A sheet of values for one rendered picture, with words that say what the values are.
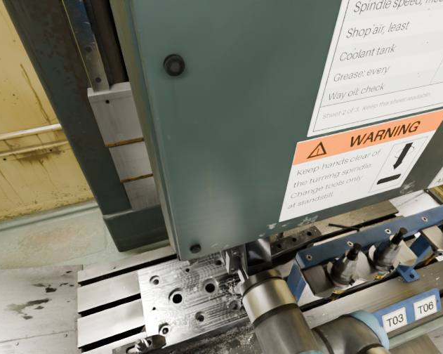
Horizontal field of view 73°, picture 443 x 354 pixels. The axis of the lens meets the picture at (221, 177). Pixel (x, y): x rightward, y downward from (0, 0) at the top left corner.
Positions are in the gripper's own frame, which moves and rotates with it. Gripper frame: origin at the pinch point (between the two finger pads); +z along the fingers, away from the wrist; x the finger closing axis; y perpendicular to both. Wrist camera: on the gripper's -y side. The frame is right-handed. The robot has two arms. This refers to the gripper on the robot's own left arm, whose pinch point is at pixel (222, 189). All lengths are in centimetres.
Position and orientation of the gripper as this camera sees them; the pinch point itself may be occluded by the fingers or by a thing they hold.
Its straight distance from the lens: 58.8
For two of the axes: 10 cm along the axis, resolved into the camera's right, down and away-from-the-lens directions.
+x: 9.5, -2.3, 2.3
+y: 0.0, 6.9, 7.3
